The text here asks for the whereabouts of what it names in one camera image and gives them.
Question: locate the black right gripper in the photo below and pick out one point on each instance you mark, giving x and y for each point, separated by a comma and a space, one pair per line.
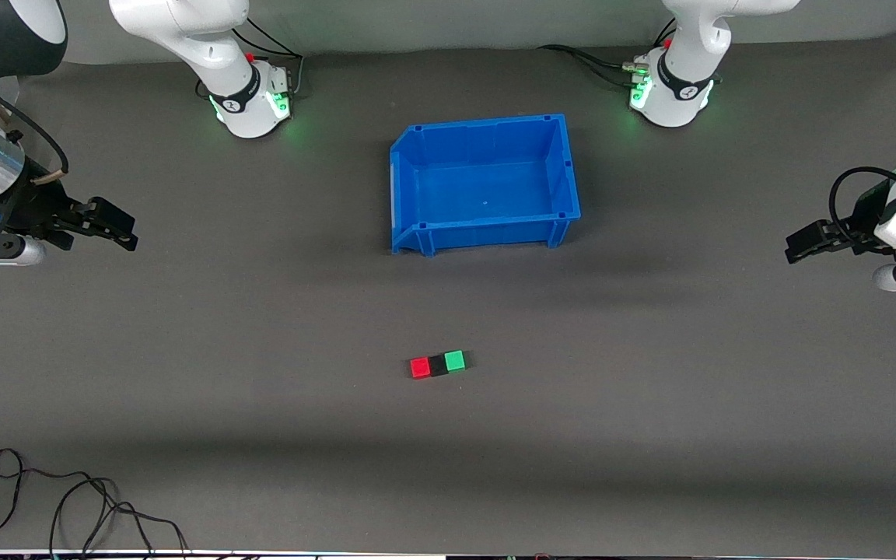
32, 206

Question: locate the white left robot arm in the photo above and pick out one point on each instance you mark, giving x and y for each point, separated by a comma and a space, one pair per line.
689, 47

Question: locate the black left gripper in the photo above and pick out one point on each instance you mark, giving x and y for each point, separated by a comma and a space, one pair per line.
857, 223

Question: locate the blue plastic storage bin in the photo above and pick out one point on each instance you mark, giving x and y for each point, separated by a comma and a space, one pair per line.
487, 194

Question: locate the small green cube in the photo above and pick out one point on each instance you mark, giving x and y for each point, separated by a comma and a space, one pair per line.
455, 361

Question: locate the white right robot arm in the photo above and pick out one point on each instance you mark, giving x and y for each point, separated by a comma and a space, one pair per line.
215, 47

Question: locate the small black cube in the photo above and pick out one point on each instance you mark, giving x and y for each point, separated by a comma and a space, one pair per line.
438, 365

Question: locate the small red cube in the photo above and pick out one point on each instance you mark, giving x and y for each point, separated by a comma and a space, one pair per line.
420, 368

